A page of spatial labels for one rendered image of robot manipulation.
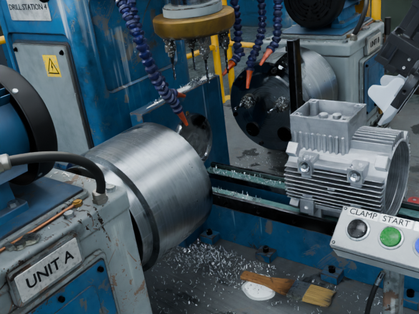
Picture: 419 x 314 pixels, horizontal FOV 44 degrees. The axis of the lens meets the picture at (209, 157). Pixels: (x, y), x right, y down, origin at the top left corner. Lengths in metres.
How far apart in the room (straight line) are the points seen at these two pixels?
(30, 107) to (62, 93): 0.53
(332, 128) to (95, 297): 0.53
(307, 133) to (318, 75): 0.39
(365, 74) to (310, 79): 0.27
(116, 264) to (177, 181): 0.20
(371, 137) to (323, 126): 0.09
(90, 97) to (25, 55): 0.22
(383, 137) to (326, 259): 0.30
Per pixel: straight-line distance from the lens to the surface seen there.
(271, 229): 1.18
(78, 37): 1.18
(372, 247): 0.81
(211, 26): 1.09
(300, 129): 1.04
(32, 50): 1.32
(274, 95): 1.36
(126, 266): 0.86
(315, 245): 1.14
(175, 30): 1.09
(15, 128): 0.76
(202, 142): 1.32
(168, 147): 0.96
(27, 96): 0.75
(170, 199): 0.92
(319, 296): 1.09
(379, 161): 0.98
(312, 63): 1.41
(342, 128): 1.00
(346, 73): 1.51
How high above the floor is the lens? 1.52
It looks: 25 degrees down
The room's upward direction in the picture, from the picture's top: 8 degrees counter-clockwise
